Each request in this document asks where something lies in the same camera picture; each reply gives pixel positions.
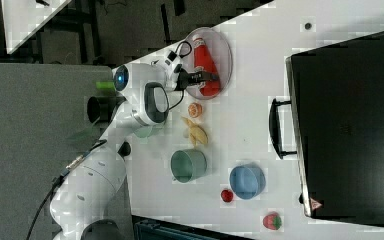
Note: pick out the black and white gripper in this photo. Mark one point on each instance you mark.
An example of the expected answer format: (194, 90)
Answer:
(179, 79)

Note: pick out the red plush ketchup bottle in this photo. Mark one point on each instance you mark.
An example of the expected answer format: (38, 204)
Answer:
(203, 62)

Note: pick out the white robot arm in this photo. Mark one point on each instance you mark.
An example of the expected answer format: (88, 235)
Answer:
(90, 182)

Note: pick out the grey round plate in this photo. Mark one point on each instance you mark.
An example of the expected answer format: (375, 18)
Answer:
(210, 53)

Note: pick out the orange slice toy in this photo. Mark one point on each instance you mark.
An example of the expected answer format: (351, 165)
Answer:
(195, 110)

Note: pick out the yellow banana toy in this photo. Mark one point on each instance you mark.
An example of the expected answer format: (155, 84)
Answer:
(195, 133)

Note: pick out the green cup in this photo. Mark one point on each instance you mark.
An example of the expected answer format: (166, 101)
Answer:
(188, 165)

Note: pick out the green small object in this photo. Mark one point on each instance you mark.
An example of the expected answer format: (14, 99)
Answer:
(104, 85)

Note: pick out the blue bowl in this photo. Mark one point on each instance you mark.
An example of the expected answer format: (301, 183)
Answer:
(247, 181)

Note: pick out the black cylinder object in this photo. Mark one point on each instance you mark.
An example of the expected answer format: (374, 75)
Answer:
(102, 108)

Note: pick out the red toy tomato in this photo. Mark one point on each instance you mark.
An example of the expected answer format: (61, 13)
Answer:
(227, 195)

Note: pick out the black toaster oven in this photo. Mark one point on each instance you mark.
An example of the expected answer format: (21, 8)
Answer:
(336, 96)

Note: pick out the red toy strawberry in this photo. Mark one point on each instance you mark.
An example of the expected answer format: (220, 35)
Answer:
(272, 221)

